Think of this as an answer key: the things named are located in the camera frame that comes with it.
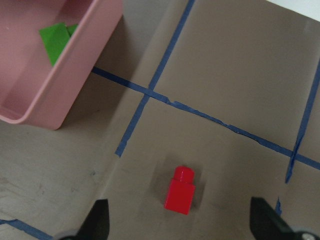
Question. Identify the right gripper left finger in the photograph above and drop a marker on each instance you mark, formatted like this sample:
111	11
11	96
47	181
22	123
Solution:
96	225

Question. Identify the pink plastic box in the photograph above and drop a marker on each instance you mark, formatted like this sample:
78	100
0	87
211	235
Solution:
32	90

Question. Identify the red toy block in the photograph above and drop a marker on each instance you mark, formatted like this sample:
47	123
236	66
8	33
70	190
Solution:
181	190

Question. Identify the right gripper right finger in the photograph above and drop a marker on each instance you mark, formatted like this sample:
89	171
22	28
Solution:
265	223

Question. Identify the green toy block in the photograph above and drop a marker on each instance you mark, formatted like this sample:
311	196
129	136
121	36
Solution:
55	38

